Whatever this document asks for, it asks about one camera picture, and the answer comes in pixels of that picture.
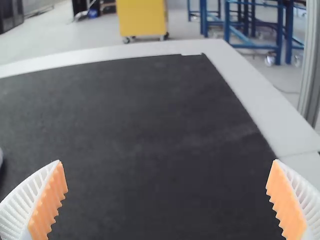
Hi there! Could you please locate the yellow wheeled cabinet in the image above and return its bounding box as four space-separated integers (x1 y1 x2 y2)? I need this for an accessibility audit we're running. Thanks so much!
115 0 170 45

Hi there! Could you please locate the blue metal frame trolley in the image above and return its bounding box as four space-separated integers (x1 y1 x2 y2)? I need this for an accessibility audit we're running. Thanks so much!
186 0 225 25
223 0 308 67
199 0 254 39

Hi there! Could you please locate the aluminium frame post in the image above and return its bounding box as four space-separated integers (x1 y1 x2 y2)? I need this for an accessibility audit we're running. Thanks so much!
296 0 320 128

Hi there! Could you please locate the dark cabinet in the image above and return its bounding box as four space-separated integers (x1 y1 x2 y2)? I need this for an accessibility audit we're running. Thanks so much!
0 0 25 35

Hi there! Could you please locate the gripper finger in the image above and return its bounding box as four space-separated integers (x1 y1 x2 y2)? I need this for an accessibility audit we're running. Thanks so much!
264 158 320 240
0 159 69 240

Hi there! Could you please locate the black mat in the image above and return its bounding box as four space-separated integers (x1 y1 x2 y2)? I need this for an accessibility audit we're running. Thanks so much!
0 52 279 240

